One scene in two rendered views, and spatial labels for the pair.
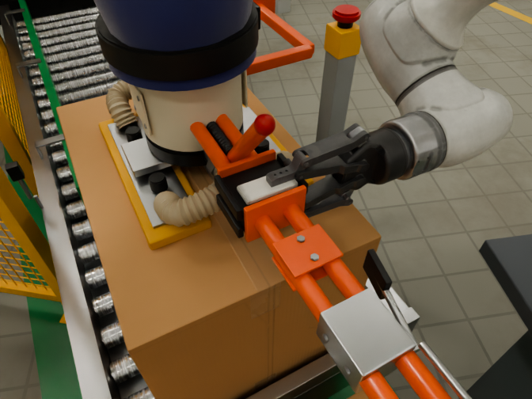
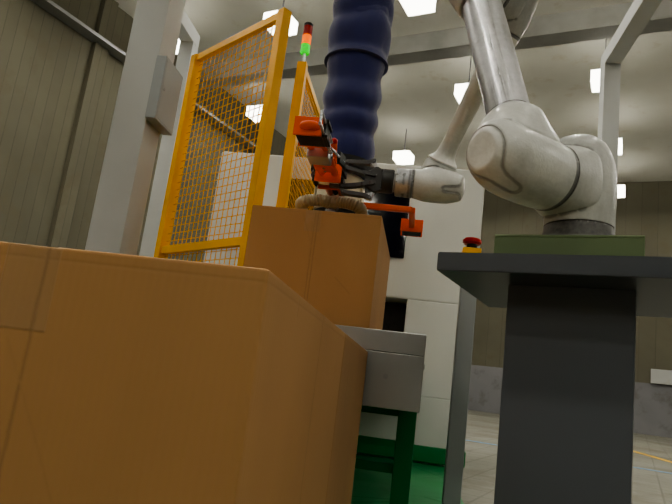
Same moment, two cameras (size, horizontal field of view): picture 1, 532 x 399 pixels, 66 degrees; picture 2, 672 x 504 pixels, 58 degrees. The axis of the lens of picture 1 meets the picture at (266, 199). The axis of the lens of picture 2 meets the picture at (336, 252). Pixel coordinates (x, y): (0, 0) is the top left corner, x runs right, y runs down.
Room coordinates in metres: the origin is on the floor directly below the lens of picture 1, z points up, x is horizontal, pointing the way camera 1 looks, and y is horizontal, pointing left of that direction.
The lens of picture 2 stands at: (-1.08, -1.11, 0.47)
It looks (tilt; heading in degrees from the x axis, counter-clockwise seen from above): 11 degrees up; 36
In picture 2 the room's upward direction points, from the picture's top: 7 degrees clockwise
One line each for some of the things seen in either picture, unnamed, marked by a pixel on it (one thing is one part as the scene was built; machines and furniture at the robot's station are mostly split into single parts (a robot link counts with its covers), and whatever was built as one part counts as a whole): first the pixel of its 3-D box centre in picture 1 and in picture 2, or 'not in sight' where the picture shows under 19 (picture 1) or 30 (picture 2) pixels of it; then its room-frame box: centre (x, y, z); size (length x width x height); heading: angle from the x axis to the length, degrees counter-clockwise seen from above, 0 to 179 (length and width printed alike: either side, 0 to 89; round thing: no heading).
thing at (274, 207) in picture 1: (260, 194); (329, 176); (0.37, 0.01, 1.08); 0.10 x 0.08 x 0.06; 118
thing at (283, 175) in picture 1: (286, 169); not in sight; (0.37, -0.03, 1.12); 0.05 x 0.01 x 0.03; 118
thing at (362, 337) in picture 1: (362, 338); (319, 153); (0.18, -0.09, 1.07); 0.07 x 0.07 x 0.04; 28
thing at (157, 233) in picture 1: (146, 163); not in sight; (0.54, 0.21, 0.97); 0.34 x 0.10 x 0.05; 28
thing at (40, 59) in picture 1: (35, 72); not in sight; (1.51, 0.93, 0.60); 1.60 x 0.11 x 0.09; 28
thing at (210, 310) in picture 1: (204, 229); (322, 290); (0.57, 0.13, 0.75); 0.60 x 0.40 x 0.40; 27
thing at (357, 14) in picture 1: (346, 17); (471, 244); (1.03, -0.20, 1.02); 0.07 x 0.07 x 0.04
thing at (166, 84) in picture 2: not in sight; (165, 96); (0.52, 1.13, 1.62); 0.20 x 0.05 x 0.30; 28
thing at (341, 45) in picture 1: (324, 171); (460, 383); (1.03, -0.20, 0.50); 0.07 x 0.07 x 1.00; 28
